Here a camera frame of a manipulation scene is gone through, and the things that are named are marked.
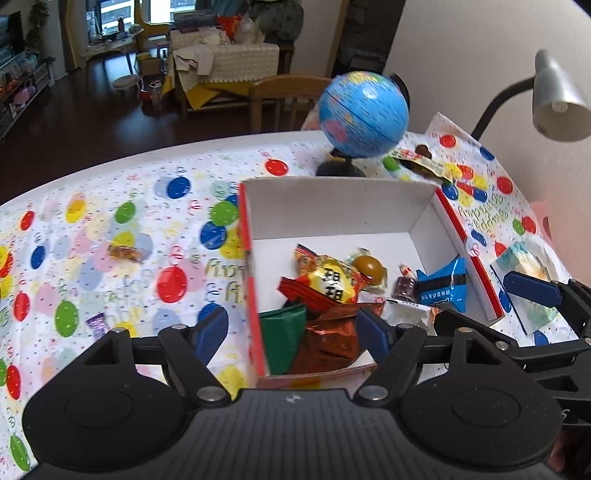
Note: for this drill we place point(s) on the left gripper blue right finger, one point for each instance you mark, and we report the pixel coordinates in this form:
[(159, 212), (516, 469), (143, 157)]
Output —
[(379, 338)]

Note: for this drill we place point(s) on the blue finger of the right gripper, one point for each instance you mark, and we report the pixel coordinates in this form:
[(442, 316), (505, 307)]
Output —
[(448, 322), (539, 291)]

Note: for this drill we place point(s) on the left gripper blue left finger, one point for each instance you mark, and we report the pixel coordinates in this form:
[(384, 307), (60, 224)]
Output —
[(191, 345)]

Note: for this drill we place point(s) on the white silver snack bag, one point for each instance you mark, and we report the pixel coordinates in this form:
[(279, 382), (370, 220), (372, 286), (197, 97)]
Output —
[(395, 311)]

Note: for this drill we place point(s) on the blue cookie packet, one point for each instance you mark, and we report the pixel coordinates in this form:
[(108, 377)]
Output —
[(446, 286)]

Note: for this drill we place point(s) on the brown foil snack bag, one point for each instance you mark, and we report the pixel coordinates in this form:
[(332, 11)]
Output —
[(330, 342)]

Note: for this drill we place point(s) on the dark plum candy packet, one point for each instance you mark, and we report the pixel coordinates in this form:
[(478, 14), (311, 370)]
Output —
[(406, 289)]

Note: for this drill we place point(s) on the green snack packet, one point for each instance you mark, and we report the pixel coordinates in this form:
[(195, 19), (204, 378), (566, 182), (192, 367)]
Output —
[(282, 330)]

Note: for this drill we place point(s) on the red yellow chip bag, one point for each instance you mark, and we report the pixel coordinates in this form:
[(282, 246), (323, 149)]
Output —
[(322, 282)]

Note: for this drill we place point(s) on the braised egg clear packet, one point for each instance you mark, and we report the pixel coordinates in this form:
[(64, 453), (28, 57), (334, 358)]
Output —
[(372, 271)]

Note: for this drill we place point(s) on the purple candy packet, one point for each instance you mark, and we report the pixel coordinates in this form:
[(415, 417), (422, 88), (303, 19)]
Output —
[(98, 326)]

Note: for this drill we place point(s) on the small orange snack packet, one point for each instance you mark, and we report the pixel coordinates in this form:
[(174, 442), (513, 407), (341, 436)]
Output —
[(124, 253)]

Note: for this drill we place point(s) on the sausage stick snack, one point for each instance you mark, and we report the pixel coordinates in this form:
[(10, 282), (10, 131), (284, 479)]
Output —
[(407, 272)]

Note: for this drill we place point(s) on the tissue pack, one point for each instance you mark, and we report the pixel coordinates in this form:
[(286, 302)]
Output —
[(528, 271)]

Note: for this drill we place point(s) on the red cardboard box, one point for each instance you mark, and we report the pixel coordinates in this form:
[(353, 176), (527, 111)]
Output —
[(390, 224)]

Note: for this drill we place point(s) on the yellow snack packet by globe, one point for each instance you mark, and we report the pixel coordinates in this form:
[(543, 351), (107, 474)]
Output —
[(423, 164)]

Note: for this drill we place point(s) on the grey desk lamp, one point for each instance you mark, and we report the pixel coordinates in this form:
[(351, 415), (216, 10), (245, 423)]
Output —
[(560, 110)]

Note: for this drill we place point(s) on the blue desk globe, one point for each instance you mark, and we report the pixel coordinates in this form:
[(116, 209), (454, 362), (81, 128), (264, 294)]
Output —
[(363, 115)]

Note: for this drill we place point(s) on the wooden dining chair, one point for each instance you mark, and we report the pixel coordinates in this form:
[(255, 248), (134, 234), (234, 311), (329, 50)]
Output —
[(299, 92)]

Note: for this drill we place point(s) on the small round stool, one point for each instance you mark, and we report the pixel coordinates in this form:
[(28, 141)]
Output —
[(125, 83)]

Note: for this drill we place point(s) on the sofa with cream cover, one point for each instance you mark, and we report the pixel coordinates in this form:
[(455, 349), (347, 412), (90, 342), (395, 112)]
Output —
[(219, 49)]

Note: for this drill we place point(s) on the coffee table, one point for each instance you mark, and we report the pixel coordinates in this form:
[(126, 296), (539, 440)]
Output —
[(124, 47)]

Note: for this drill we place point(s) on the tv cabinet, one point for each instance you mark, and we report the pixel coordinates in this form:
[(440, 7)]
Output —
[(23, 79)]

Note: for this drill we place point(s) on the window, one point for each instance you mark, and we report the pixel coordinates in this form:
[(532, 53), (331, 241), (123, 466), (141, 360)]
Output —
[(109, 13)]

